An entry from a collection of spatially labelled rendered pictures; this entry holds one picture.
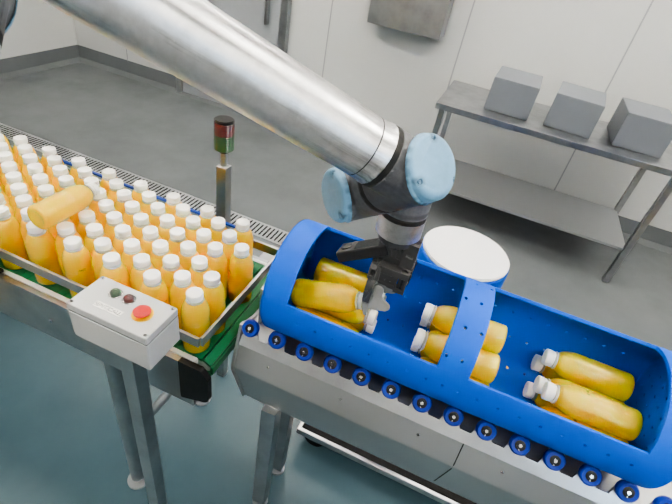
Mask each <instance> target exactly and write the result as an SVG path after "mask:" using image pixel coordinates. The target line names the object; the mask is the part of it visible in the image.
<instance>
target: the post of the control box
mask: <svg viewBox="0 0 672 504"><path fill-rule="evenodd" d="M118 356H119V355H118ZM119 360H120V365H121V370H122V375H123V380H124V385H125V389H126V394H127V399H128V404H129V409H130V413H131V418H132V423H133V428H134V433H135V438H136V442H137V447H138V452H139V457H140V462H141V466H142V471H143V476H144V481H145V486H146V490H147V495H148V500H149V504H167V497H166V491H165V484H164V478H163V471H162V465H161V458H160V452H159V445H158V438H157V432H156V425H155V419H154V412H153V406H152V399H151V393H150V386H149V380H148V373H147V369H146V368H144V367H142V366H140V365H138V364H136V363H134V362H132V361H130V360H127V359H125V358H123V357H121V356H119Z"/></svg>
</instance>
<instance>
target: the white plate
mask: <svg viewBox="0 0 672 504"><path fill-rule="evenodd" d="M423 248H424V250H425V252H426V254H427V256H428V257H429V258H430V259H431V261H432V262H433V263H435V264H436V265H437V266H439V267H442V268H444V269H447V270H450V271H453V272H455V273H458V274H461V275H464V276H466V277H469V278H472V279H475V280H477V281H480V282H492V281H496V280H499V279H501V278H503V277H504V276H505V275H506V274H507V272H508V270H509V267H510V263H509V259H508V257H507V255H506V253H505V252H504V251H503V249H502V248H501V247H500V246H499V245H498V244H497V243H495V242H494V241H493V240H491V239H490V238H488V237H486V236H484V235H482V234H480V233H478V232H476V231H473V230H470V229H466V228H462V227H456V226H442V227H438V228H434V229H432V230H430V231H429V232H428V233H427V234H426V235H425V237H424V240H423Z"/></svg>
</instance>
